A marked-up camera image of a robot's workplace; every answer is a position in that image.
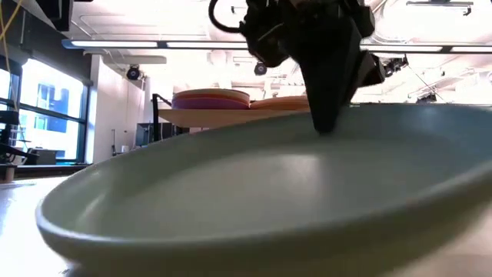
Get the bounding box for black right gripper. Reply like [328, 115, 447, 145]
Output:
[284, 0, 387, 135]

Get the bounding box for terracotta plate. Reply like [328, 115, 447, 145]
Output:
[248, 95, 311, 112]

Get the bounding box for magenta plate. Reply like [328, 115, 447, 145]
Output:
[171, 96, 251, 111]

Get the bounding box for teal plate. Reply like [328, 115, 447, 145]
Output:
[35, 102, 492, 277]

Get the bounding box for wooden shelf with black legs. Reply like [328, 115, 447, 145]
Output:
[151, 93, 314, 143]

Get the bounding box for black track light cluster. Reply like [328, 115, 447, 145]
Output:
[384, 55, 409, 78]

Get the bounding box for dark partition panel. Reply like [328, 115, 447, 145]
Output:
[136, 122, 190, 146]

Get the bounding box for overhead light bar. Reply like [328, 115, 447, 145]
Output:
[61, 38, 492, 55]

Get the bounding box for large window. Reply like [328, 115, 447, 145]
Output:
[0, 57, 90, 163]

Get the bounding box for black box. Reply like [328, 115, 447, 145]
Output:
[28, 149, 58, 165]

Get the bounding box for black stand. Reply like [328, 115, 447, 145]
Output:
[0, 110, 39, 166]

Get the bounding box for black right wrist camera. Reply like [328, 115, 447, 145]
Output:
[240, 5, 291, 69]

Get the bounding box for black ceiling rail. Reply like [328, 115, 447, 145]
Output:
[406, 0, 474, 17]

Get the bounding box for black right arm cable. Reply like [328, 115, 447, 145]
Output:
[208, 0, 249, 35]

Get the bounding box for black aluminium table frame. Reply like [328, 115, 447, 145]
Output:
[0, 163, 91, 180]

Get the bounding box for thin yellow cable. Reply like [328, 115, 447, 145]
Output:
[0, 0, 23, 111]

